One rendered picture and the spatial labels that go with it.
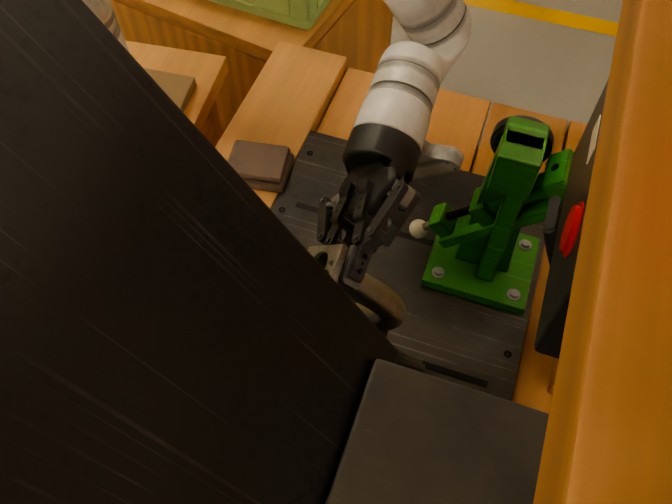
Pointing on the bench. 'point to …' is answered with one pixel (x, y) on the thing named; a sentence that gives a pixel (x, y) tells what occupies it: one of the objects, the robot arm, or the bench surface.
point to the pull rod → (419, 228)
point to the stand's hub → (503, 131)
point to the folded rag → (262, 164)
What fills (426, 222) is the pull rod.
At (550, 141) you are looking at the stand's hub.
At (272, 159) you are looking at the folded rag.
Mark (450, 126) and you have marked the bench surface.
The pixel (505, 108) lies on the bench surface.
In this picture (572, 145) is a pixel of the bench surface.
